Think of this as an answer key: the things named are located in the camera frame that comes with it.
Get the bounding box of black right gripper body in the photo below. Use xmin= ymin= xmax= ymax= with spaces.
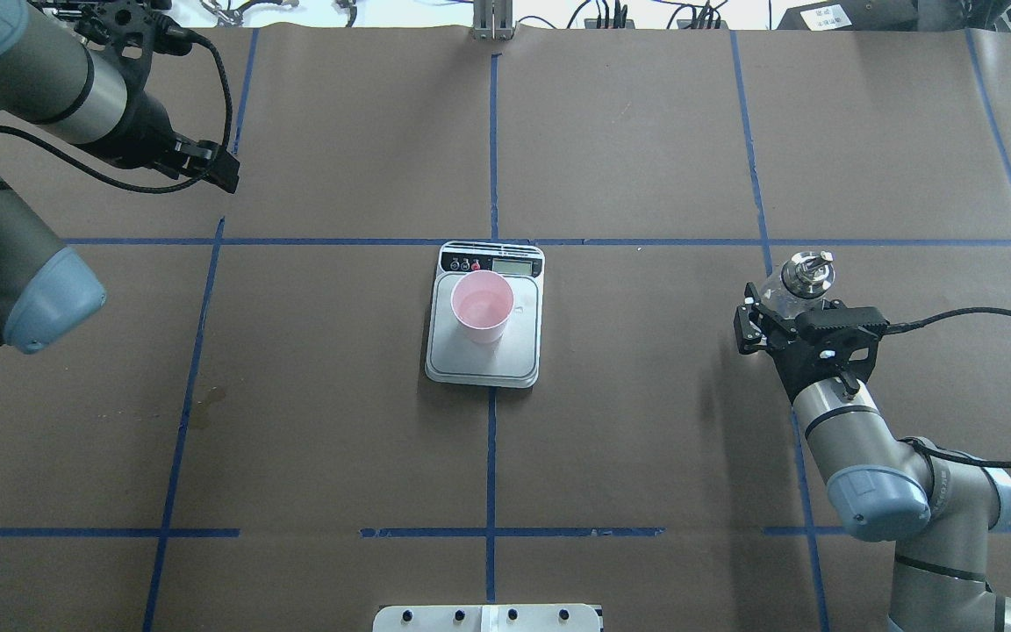
xmin=769 ymin=301 xmax=887 ymax=403

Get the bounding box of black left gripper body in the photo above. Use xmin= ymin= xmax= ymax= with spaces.
xmin=107 ymin=91 xmax=190 ymax=180

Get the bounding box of glass sauce bottle metal lid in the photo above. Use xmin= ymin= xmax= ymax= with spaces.
xmin=756 ymin=249 xmax=835 ymax=320

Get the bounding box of pink plastic cup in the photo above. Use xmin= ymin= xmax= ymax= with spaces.
xmin=449 ymin=269 xmax=514 ymax=344

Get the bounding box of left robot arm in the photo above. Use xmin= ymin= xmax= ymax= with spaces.
xmin=0 ymin=1 xmax=240 ymax=355

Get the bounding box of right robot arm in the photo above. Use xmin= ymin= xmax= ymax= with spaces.
xmin=734 ymin=283 xmax=1011 ymax=631

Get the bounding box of silver kitchen scale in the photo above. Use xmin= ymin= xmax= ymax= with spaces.
xmin=425 ymin=241 xmax=546 ymax=389

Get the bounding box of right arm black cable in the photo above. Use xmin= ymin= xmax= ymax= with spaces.
xmin=883 ymin=306 xmax=1011 ymax=469

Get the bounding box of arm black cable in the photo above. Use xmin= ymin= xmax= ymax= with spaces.
xmin=883 ymin=306 xmax=1011 ymax=469
xmin=0 ymin=26 xmax=236 ymax=195

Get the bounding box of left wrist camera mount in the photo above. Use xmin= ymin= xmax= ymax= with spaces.
xmin=31 ymin=1 xmax=199 ymax=56

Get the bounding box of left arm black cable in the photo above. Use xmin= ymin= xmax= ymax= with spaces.
xmin=0 ymin=26 xmax=236 ymax=195

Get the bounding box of aluminium frame post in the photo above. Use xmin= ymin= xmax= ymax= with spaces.
xmin=470 ymin=0 xmax=516 ymax=41

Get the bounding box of white pedestal column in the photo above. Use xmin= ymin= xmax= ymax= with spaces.
xmin=372 ymin=603 xmax=605 ymax=631

